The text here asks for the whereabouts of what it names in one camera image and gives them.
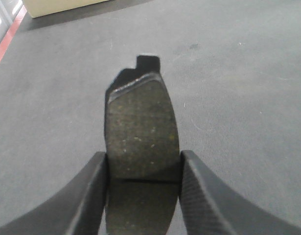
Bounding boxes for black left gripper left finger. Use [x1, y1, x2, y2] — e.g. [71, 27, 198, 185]
[0, 152, 108, 235]

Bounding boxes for cardboard box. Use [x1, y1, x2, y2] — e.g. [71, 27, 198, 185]
[23, 0, 107, 18]

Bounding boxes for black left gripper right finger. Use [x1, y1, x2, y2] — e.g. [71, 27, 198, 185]
[180, 150, 301, 235]

